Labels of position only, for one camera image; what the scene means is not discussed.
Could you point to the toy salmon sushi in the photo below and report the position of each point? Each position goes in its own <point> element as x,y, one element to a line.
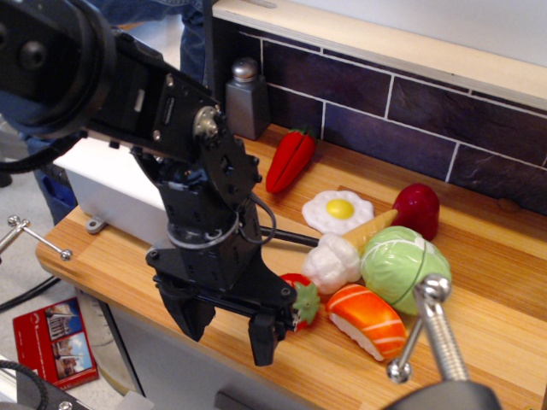
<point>368,320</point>

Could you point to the wooden shelf ledge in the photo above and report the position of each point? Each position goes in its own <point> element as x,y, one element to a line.
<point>480,71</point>

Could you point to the toy ice cream cone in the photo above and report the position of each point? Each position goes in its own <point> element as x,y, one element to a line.
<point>336,260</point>

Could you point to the white light switch box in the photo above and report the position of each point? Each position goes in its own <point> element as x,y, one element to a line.
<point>110,185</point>

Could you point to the silver clamp screw right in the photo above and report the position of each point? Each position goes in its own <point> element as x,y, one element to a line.
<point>430,294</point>

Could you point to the grey salt shaker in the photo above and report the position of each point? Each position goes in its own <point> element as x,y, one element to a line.
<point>247,104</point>

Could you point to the dark red toy fruit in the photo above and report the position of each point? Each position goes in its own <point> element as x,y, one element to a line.
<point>418,209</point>

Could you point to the person in blue jeans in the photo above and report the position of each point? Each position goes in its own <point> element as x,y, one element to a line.
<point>120,13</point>

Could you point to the red toy chili pepper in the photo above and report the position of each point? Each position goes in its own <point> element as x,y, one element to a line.
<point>292,155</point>

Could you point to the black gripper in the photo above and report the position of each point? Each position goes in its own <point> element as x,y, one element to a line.
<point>214,260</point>

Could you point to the toy fried egg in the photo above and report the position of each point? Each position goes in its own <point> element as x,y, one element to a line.
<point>337,212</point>

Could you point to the red book on floor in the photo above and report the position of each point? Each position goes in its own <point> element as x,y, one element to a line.
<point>52,341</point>

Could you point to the red toy strawberry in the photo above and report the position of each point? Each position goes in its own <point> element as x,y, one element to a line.
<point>308,300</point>

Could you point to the green toy cabbage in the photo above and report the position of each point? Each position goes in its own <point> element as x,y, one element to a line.
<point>395,260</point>

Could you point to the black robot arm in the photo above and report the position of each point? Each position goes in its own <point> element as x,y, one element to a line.
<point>66,74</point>

